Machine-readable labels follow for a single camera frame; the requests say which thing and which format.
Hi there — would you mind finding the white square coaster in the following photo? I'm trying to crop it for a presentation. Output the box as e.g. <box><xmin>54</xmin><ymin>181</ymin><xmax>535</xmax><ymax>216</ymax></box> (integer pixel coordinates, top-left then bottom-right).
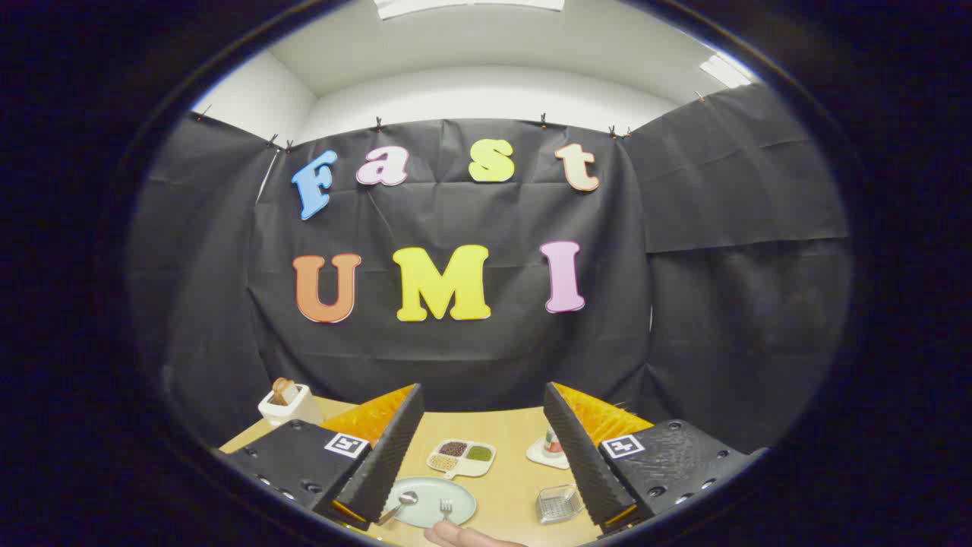
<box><xmin>525</xmin><ymin>437</ymin><xmax>570</xmax><ymax>470</ymax></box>

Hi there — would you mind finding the small ceiling light panel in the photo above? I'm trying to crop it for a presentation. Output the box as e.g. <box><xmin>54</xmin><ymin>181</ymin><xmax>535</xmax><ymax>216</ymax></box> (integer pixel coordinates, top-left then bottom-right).
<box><xmin>699</xmin><ymin>53</ymin><xmax>753</xmax><ymax>88</ymax></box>

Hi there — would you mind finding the white divided tray with grains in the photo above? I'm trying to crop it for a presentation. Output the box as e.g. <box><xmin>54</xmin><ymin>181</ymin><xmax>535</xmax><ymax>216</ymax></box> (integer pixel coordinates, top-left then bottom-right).
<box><xmin>426</xmin><ymin>438</ymin><xmax>497</xmax><ymax>479</ymax></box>

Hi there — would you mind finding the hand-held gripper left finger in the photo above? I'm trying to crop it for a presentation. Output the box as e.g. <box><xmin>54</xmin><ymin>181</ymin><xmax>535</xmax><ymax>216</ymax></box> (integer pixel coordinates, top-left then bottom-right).
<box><xmin>219</xmin><ymin>383</ymin><xmax>425</xmax><ymax>531</ymax></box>

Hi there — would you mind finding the clear cutlery holder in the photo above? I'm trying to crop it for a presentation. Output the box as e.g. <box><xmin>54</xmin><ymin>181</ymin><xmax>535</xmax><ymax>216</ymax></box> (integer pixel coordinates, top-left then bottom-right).
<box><xmin>535</xmin><ymin>485</ymin><xmax>585</xmax><ymax>525</ymax></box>

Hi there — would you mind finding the pale green round plate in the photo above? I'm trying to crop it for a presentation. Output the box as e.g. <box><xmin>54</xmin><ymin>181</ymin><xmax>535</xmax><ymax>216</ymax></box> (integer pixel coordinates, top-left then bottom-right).
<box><xmin>382</xmin><ymin>476</ymin><xmax>478</xmax><ymax>529</ymax></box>

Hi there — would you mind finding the white toaster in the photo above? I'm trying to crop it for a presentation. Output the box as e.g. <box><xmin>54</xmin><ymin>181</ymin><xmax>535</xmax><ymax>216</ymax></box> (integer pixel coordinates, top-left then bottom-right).
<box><xmin>257</xmin><ymin>383</ymin><xmax>323</xmax><ymax>428</ymax></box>

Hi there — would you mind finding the long ceiling light panel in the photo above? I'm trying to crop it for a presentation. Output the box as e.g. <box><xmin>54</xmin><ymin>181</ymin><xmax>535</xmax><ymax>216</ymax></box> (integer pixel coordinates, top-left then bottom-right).
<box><xmin>374</xmin><ymin>0</ymin><xmax>566</xmax><ymax>20</ymax></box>

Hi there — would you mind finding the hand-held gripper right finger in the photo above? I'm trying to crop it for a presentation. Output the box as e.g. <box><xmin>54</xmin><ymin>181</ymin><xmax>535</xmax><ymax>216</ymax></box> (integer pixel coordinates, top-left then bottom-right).
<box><xmin>542</xmin><ymin>381</ymin><xmax>769</xmax><ymax>534</ymax></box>

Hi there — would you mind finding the black backdrop cloth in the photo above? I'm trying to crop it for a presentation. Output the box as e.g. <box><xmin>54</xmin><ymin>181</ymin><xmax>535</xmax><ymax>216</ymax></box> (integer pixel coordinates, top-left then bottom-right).
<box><xmin>125</xmin><ymin>82</ymin><xmax>855</xmax><ymax>457</ymax></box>

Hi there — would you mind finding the metal spoon with brown handle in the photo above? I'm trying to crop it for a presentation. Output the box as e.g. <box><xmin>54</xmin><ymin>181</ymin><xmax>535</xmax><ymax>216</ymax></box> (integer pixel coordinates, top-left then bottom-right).
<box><xmin>377</xmin><ymin>491</ymin><xmax>419</xmax><ymax>526</ymax></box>

